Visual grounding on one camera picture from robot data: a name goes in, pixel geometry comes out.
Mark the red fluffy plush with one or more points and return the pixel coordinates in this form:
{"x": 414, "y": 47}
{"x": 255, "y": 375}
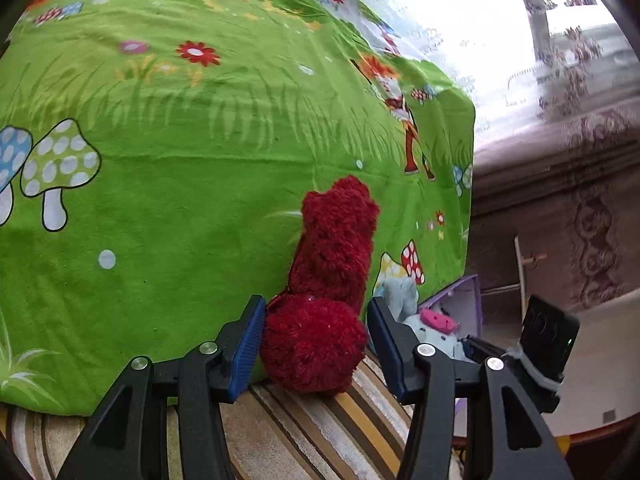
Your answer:
{"x": 314, "y": 338}

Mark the blue cow plush toy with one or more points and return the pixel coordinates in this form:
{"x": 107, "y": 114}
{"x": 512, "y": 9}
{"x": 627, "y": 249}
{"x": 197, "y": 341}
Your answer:
{"x": 402, "y": 299}

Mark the white lace curtain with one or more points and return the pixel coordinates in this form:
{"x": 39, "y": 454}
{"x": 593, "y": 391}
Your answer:
{"x": 522, "y": 62}

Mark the colourful cartoon bed sheet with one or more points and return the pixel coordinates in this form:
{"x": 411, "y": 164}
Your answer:
{"x": 155, "y": 155}

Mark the pink patterned curtain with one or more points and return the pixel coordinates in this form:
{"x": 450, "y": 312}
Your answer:
{"x": 557, "y": 209}

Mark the striped sofa cushion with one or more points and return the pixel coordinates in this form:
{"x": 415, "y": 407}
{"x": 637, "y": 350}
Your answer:
{"x": 271, "y": 434}

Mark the purple storage box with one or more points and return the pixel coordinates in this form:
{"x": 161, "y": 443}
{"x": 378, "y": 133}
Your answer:
{"x": 456, "y": 309}

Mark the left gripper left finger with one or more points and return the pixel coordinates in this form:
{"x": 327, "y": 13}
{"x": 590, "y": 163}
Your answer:
{"x": 126, "y": 436}

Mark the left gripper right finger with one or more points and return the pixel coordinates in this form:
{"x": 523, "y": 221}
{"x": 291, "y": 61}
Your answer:
{"x": 506, "y": 437}

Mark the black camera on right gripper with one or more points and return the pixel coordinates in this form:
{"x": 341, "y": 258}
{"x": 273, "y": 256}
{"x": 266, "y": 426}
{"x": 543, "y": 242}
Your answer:
{"x": 546, "y": 342}

